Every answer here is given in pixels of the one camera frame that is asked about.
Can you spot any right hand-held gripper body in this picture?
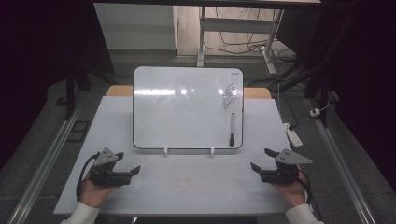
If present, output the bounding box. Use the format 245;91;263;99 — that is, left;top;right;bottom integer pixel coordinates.
260;148;314;186

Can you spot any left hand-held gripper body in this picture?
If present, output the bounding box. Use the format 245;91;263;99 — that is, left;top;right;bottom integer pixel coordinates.
89;147;133;188

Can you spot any black whiteboard marker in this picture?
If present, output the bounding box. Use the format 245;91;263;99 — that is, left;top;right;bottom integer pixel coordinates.
229;112;236;147

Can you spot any white whiteboard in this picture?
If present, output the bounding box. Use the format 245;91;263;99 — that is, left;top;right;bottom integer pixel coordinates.
132;65;245;150

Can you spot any person's right hand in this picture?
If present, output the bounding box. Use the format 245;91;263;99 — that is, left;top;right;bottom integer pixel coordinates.
270;165;308;209

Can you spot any person's left hand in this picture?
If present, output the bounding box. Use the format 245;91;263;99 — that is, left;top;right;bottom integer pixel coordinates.
78;171;121;209

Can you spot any white power strip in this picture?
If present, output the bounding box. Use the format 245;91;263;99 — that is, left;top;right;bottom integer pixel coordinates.
282;122;304;148

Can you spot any wooden table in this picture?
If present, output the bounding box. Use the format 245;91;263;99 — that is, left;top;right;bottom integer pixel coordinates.
106;85;273;100

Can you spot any grey cabinet panel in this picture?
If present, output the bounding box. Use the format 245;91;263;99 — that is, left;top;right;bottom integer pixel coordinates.
93;3;178;51

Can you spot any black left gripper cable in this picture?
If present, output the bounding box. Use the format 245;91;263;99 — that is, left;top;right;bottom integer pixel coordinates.
76;151;101;202

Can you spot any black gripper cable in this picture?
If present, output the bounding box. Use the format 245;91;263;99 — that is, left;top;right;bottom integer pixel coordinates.
76;151;101;202
298;168;315;205

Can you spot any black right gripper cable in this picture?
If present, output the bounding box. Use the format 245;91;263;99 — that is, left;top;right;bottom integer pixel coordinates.
298;168;315;205

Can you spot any black plug with cable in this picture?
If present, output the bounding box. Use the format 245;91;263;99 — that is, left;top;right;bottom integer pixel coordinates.
281;92;299;132

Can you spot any aluminium floor rail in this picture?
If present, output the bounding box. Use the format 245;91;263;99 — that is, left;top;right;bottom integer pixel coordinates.
305;98;378;224
6;101;86;224

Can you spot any small white adapter with cable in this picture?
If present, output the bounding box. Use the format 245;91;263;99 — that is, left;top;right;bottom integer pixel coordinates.
309;101;331;119

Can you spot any tangle of black floor cables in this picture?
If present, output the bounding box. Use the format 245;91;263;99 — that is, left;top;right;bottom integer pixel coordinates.
204;7;297;64

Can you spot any white metal desk frame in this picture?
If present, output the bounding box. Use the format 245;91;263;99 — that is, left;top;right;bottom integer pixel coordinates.
196;6;285;76

